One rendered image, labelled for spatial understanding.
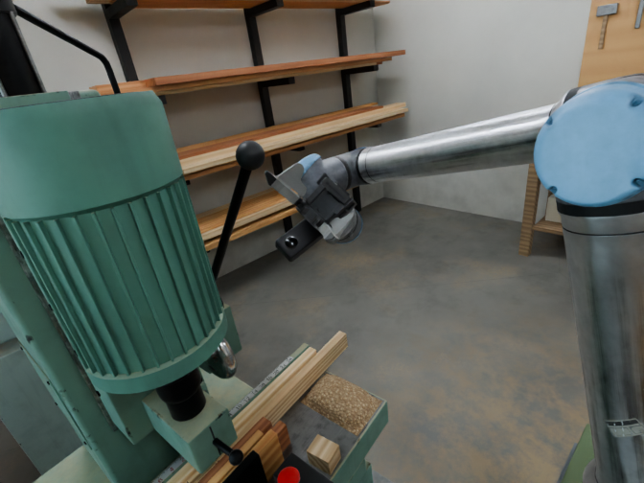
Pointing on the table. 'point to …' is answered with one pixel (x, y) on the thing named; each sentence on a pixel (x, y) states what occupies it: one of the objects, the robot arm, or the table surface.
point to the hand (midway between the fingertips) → (294, 207)
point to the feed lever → (253, 157)
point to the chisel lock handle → (229, 451)
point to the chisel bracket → (193, 429)
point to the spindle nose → (183, 396)
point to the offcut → (324, 454)
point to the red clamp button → (288, 475)
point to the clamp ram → (248, 471)
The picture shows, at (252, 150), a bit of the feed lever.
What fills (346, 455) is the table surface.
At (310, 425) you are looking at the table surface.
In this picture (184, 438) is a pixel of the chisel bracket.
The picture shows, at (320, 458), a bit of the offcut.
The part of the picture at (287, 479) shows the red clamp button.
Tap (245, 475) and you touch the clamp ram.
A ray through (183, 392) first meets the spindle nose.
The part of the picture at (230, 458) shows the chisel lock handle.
